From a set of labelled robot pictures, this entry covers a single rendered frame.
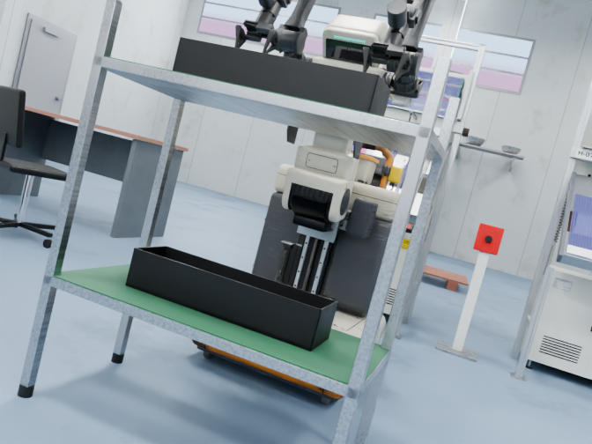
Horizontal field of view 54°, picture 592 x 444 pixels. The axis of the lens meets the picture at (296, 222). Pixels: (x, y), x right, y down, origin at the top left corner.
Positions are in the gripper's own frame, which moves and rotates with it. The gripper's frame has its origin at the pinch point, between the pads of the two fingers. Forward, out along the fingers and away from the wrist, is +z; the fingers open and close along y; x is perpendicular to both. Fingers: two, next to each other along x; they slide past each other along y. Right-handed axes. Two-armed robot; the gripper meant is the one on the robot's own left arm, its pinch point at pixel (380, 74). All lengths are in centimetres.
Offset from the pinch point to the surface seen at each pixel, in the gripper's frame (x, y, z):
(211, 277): 5, -24, 72
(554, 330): 224, 89, -16
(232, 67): -20.6, -32.5, 22.5
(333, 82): -21.0, -3.9, 21.5
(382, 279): -13, 23, 65
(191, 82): -29, -35, 35
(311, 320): 7, 5, 74
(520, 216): 902, 78, -449
